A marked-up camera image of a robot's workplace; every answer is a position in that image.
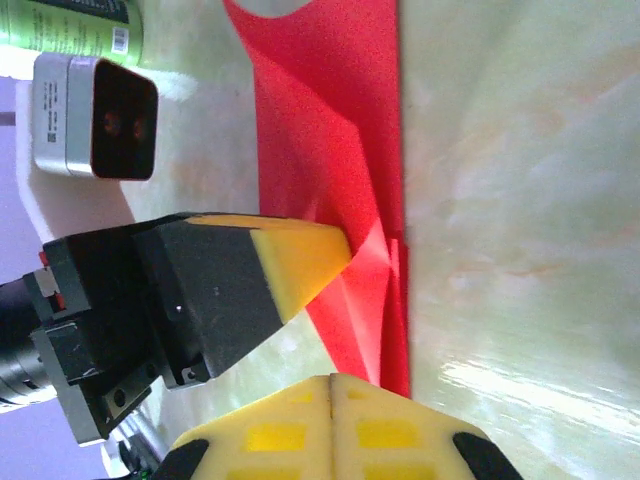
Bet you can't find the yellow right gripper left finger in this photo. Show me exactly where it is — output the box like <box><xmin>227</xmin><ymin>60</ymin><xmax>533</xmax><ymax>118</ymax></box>
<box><xmin>159</xmin><ymin>374</ymin><xmax>332</xmax><ymax>480</ymax></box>

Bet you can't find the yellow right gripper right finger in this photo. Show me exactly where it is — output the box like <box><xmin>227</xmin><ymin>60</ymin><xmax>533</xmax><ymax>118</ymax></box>
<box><xmin>330</xmin><ymin>373</ymin><xmax>524</xmax><ymax>480</ymax></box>

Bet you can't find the red cloth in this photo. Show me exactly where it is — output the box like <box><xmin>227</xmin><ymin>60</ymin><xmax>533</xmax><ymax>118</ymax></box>
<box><xmin>222</xmin><ymin>0</ymin><xmax>412</xmax><ymax>401</ymax></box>

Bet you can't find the green cylindrical can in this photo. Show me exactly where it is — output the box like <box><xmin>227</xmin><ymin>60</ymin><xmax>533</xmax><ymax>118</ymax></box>
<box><xmin>0</xmin><ymin>0</ymin><xmax>146</xmax><ymax>69</ymax></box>

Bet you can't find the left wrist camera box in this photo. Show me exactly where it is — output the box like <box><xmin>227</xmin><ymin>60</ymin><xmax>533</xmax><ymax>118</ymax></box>
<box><xmin>30</xmin><ymin>53</ymin><xmax>160</xmax><ymax>181</ymax></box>

